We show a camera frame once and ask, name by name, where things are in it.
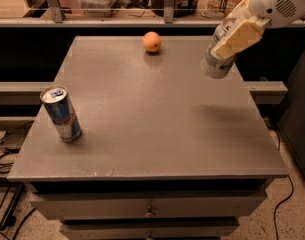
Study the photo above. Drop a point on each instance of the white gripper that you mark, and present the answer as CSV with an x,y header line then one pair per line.
x,y
277,4

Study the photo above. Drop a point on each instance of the white 7up can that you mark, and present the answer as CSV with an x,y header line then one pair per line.
x,y
212,64

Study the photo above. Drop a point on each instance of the blue red bull can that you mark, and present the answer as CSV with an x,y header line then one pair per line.
x,y
57,103

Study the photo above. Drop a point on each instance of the orange fruit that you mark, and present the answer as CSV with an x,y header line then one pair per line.
x,y
151,42

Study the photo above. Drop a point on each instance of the grey drawer cabinet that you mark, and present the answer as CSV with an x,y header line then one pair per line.
x,y
150,124

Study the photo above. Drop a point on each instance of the upper drawer with knob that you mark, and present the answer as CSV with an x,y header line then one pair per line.
x,y
90,206

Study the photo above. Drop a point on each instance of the lower drawer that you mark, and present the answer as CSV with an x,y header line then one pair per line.
x,y
149,230

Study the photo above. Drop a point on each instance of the grey power adapter box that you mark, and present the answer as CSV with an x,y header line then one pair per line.
x,y
13,141

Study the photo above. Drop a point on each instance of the grey metal shelf rail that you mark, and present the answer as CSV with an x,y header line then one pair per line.
x,y
69,13

